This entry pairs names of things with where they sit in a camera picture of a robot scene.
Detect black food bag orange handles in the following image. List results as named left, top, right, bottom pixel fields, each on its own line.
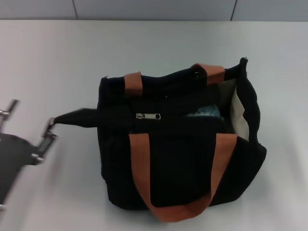
left=54, top=57, right=268, bottom=223

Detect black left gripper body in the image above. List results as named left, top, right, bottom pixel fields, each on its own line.
left=0, top=133, right=37, bottom=205

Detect silver zipper pull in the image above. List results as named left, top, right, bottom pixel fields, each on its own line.
left=136, top=112, right=161, bottom=121

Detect blue white item inside bag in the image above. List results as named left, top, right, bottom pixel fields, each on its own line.
left=185, top=103, right=221, bottom=119

